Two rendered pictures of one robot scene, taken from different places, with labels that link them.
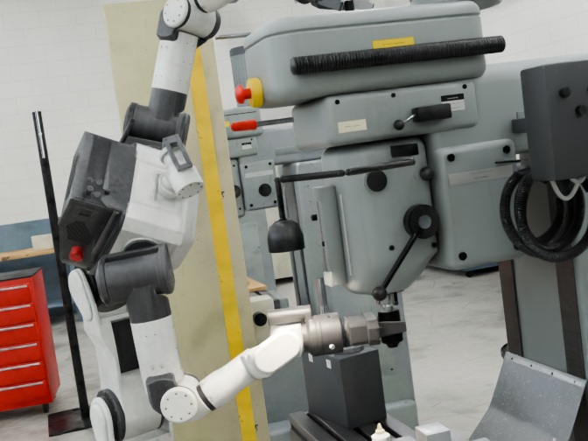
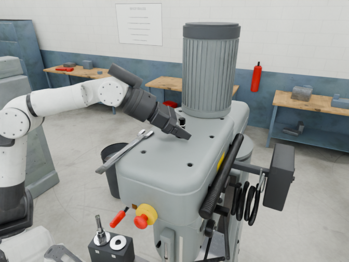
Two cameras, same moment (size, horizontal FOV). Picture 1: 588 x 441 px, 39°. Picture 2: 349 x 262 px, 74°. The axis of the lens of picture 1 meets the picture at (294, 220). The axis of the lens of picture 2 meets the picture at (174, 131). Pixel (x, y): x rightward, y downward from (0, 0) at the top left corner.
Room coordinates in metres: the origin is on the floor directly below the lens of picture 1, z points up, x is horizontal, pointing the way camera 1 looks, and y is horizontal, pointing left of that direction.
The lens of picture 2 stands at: (1.36, 0.33, 2.25)
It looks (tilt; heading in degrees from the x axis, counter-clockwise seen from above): 28 degrees down; 312
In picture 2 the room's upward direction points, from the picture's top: straight up
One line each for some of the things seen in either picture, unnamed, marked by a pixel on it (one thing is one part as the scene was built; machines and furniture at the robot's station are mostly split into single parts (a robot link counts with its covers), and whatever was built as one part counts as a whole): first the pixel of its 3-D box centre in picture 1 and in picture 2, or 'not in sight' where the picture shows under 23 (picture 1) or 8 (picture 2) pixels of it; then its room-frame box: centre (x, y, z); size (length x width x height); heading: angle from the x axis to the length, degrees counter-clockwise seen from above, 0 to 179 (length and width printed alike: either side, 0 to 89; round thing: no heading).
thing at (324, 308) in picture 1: (322, 297); (98, 223); (2.25, -0.05, 1.22); 0.03 x 0.03 x 0.11
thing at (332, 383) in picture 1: (341, 378); (112, 251); (2.20, -0.07, 1.00); 0.22 x 0.12 x 0.20; 26
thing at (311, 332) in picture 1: (295, 332); not in sight; (1.78, 0.03, 1.24); 0.11 x 0.11 x 0.11; 2
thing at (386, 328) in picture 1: (392, 328); not in sight; (1.75, -0.18, 1.23); 0.06 x 0.02 x 0.03; 92
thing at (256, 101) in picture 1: (255, 93); (146, 214); (1.71, 0.04, 1.76); 0.06 x 0.02 x 0.06; 17
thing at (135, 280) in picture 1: (138, 288); not in sight; (1.77, 0.35, 1.38); 0.12 x 0.09 x 0.14; 93
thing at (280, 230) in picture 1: (284, 234); not in sight; (1.64, 0.02, 1.47); 0.07 x 0.07 x 0.06
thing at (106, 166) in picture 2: (269, 32); (126, 148); (1.84, 0.00, 1.89); 0.24 x 0.04 x 0.01; 107
